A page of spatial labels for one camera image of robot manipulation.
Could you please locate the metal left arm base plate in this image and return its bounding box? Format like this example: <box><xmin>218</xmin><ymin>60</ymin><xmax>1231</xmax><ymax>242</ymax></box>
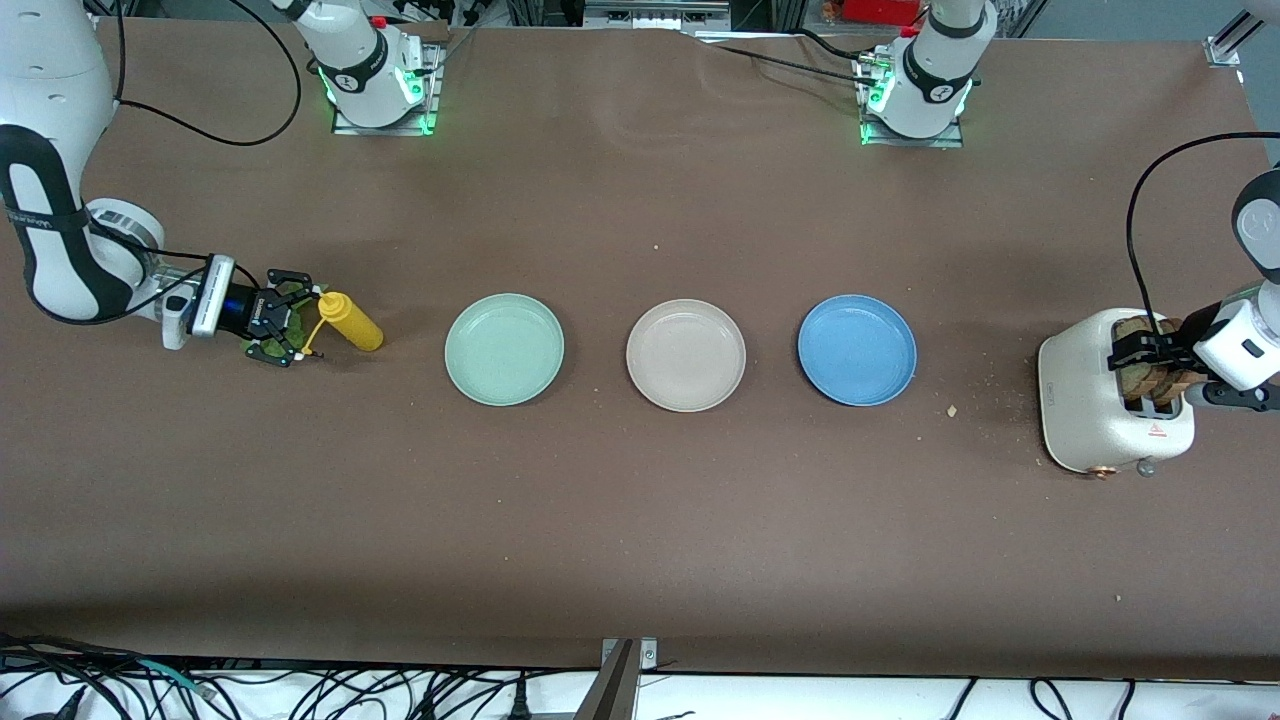
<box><xmin>858</xmin><ymin>50</ymin><xmax>966</xmax><ymax>149</ymax></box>

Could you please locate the aluminium profile bracket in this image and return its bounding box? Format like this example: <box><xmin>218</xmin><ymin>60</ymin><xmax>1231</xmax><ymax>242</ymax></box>
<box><xmin>575</xmin><ymin>637</ymin><xmax>661</xmax><ymax>720</ymax></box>

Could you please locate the green lettuce leaf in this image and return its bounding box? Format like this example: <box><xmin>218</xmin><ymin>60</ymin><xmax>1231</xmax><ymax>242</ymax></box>
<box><xmin>250</xmin><ymin>282</ymin><xmax>326</xmax><ymax>361</ymax></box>

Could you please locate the yellow mustard squeeze bottle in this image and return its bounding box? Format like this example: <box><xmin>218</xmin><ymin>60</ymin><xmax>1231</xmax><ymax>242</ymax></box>
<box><xmin>305</xmin><ymin>291</ymin><xmax>385</xmax><ymax>359</ymax></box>

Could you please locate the blue round plate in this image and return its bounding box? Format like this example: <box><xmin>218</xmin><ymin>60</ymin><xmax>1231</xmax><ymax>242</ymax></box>
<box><xmin>797</xmin><ymin>294</ymin><xmax>918</xmax><ymax>408</ymax></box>

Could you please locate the black base power cable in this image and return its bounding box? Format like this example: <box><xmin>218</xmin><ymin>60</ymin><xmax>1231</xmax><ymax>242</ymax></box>
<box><xmin>700</xmin><ymin>28</ymin><xmax>876</xmax><ymax>89</ymax></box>

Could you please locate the brown-crust bread slice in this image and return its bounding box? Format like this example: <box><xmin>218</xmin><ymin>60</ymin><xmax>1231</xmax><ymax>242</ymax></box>
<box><xmin>1113</xmin><ymin>315</ymin><xmax>1181</xmax><ymax>401</ymax></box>
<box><xmin>1160</xmin><ymin>318</ymin><xmax>1206</xmax><ymax>406</ymax></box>

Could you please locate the beige round plate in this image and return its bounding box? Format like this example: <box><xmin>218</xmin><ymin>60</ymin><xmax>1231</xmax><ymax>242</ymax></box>
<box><xmin>626</xmin><ymin>298</ymin><xmax>748</xmax><ymax>414</ymax></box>

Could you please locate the white two-slot toaster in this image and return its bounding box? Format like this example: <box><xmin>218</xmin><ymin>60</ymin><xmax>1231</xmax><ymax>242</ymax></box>
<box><xmin>1037</xmin><ymin>307</ymin><xmax>1197</xmax><ymax>479</ymax></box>

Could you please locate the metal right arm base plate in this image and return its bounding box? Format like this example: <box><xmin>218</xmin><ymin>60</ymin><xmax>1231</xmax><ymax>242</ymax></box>
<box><xmin>330</xmin><ymin>40</ymin><xmax>443</xmax><ymax>136</ymax></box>

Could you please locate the teal cable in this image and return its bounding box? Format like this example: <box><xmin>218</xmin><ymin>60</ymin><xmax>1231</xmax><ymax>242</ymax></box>
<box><xmin>130</xmin><ymin>657</ymin><xmax>216</xmax><ymax>698</ymax></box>

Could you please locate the red box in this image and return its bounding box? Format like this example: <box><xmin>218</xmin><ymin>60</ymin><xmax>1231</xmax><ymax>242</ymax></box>
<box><xmin>845</xmin><ymin>0</ymin><xmax>921</xmax><ymax>26</ymax></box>

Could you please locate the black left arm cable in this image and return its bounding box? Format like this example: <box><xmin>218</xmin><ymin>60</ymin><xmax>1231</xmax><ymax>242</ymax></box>
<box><xmin>1126</xmin><ymin>130</ymin><xmax>1280</xmax><ymax>341</ymax></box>

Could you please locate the brown table cover mat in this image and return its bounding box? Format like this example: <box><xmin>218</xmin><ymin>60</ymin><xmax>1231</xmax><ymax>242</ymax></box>
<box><xmin>0</xmin><ymin>18</ymin><xmax>1280</xmax><ymax>683</ymax></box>

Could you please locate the mint green round plate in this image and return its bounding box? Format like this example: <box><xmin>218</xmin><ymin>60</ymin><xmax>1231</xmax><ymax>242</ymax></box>
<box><xmin>444</xmin><ymin>292</ymin><xmax>566</xmax><ymax>408</ymax></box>

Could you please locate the aluminium frame corner profile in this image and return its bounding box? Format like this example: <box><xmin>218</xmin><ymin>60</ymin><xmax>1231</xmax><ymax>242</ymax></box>
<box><xmin>1205</xmin><ymin>0</ymin><xmax>1280</xmax><ymax>69</ymax></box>

